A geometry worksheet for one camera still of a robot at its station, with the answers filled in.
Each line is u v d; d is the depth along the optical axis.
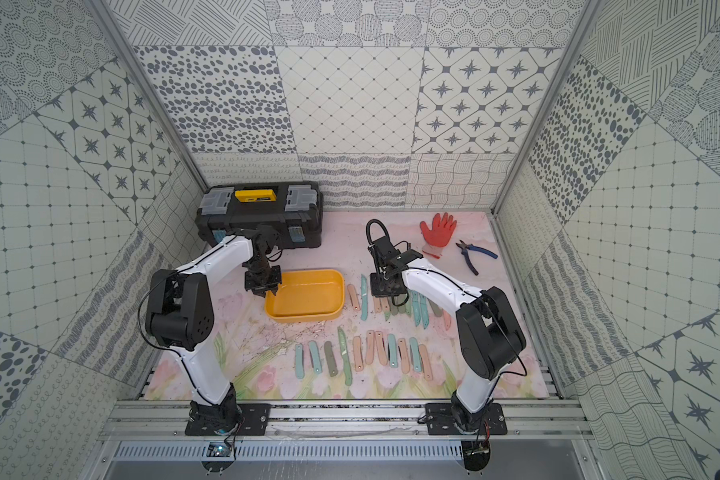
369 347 0.86
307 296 0.97
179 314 0.51
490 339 0.46
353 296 0.97
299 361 0.83
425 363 0.83
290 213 0.97
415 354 0.84
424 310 0.93
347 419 0.76
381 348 0.86
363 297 0.97
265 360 0.84
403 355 0.84
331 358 0.84
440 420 0.74
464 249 1.08
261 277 0.80
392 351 0.85
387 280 0.65
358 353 0.86
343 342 0.88
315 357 0.84
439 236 1.12
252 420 0.73
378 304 0.95
